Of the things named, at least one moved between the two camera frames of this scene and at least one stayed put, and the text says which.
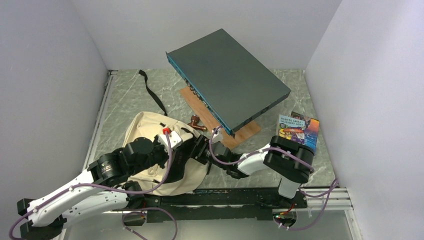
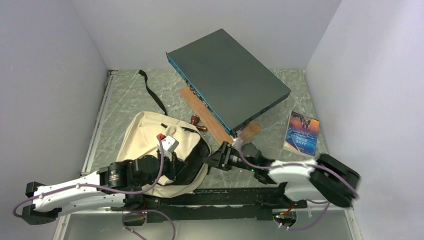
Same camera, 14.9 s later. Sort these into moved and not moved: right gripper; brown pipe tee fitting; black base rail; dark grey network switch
Moved: right gripper
Not moved: brown pipe tee fitting; black base rail; dark grey network switch
